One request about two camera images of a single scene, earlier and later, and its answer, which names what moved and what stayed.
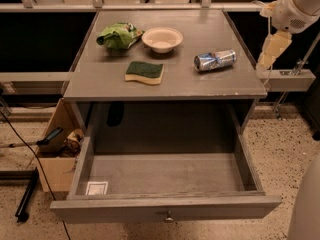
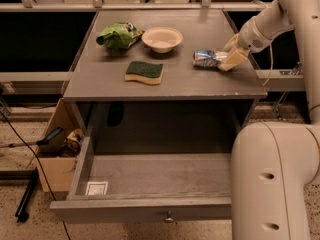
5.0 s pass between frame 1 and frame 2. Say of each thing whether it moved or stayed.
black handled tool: stayed
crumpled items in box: stayed
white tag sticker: stayed
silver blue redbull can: moved
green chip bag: stayed
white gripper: moved
